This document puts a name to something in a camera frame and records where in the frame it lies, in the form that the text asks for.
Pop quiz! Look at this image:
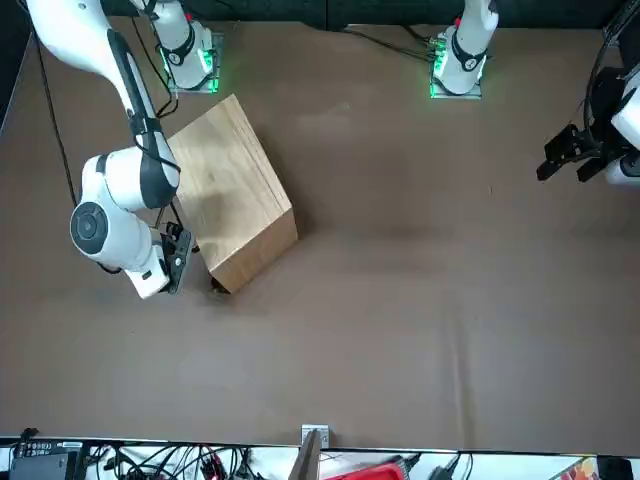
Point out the black electronics box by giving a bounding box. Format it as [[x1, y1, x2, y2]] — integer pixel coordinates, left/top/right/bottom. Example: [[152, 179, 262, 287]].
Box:
[[8, 439, 84, 480]]

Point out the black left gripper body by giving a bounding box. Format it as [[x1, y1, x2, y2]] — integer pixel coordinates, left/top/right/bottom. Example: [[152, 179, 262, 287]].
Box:
[[582, 67, 626, 157]]

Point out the red plastic item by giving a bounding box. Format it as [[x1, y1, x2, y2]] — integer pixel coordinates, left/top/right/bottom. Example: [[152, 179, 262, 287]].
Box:
[[344, 462, 410, 480]]

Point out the orange printed packet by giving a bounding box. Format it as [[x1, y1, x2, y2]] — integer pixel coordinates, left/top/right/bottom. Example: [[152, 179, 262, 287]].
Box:
[[559, 455, 599, 480]]

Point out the silver post bracket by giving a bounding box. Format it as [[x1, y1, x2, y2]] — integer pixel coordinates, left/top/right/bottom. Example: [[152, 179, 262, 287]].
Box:
[[301, 424, 331, 449]]

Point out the upright post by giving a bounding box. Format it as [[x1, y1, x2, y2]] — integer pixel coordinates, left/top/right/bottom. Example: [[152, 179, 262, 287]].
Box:
[[289, 429, 323, 480]]

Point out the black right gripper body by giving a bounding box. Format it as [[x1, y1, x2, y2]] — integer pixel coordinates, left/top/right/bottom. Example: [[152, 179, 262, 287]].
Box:
[[159, 222, 195, 297]]

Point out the light wooden box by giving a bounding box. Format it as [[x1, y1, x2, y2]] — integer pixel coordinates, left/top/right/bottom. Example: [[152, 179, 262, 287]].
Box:
[[167, 93, 300, 295]]

